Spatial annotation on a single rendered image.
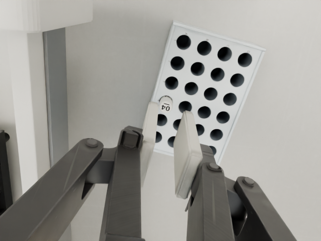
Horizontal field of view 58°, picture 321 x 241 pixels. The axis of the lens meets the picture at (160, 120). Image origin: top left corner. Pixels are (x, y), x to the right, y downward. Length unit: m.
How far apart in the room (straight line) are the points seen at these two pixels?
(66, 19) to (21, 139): 0.08
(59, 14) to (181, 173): 0.11
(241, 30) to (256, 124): 0.10
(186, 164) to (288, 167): 0.22
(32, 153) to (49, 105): 0.03
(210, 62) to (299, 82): 0.11
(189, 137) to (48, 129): 0.10
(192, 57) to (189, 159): 0.13
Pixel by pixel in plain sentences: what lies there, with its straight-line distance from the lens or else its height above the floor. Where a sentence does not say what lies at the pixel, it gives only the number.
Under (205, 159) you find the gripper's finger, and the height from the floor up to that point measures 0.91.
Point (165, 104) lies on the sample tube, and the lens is 0.26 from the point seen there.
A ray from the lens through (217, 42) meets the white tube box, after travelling 0.27.
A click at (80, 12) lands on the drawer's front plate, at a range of 0.21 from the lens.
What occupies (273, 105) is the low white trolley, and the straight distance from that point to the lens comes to 0.33.
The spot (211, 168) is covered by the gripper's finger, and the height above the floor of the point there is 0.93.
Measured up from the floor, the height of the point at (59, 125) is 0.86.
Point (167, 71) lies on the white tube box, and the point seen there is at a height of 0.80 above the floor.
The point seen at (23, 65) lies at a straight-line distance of 0.18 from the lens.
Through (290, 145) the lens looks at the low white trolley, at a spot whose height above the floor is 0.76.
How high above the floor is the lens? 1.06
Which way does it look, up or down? 68 degrees down
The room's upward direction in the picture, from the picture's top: 176 degrees counter-clockwise
